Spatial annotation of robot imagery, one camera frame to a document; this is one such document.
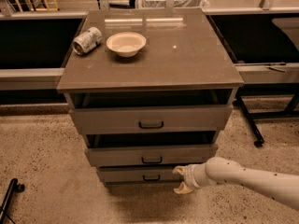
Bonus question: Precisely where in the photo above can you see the black stand leg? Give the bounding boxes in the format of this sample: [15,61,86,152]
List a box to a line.
[0,178,25,224]
[235,91,299,147]

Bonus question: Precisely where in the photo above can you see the grey top drawer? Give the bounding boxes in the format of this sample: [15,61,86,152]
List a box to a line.
[70,105,232,134]

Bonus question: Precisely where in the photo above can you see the grey drawer cabinet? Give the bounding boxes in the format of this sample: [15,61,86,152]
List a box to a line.
[56,8,245,187]

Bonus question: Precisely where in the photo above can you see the grey drawer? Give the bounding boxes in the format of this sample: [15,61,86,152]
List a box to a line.
[97,166,182,184]
[85,144,218,167]
[70,105,232,134]

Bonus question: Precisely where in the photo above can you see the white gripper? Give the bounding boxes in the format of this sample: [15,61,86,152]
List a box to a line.
[172,164,208,194]

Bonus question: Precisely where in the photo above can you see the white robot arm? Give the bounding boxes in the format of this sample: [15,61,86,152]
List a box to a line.
[173,157,299,210]

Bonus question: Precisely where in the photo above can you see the white paper bowl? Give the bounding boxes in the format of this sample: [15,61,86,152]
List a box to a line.
[107,32,147,58]

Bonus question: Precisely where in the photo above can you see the black stand leg left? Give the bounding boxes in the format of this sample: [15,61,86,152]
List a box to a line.
[0,178,25,224]

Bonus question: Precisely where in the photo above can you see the grey bottom drawer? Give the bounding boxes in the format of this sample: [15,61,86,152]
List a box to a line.
[97,166,182,184]

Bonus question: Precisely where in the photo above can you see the white wire basket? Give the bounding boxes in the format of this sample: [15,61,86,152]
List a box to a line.
[135,0,209,9]

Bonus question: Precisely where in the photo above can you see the crushed green white can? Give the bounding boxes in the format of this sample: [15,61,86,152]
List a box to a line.
[72,27,103,55]

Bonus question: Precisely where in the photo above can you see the black stand leg right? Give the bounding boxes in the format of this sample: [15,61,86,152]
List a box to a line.
[235,91,299,147]

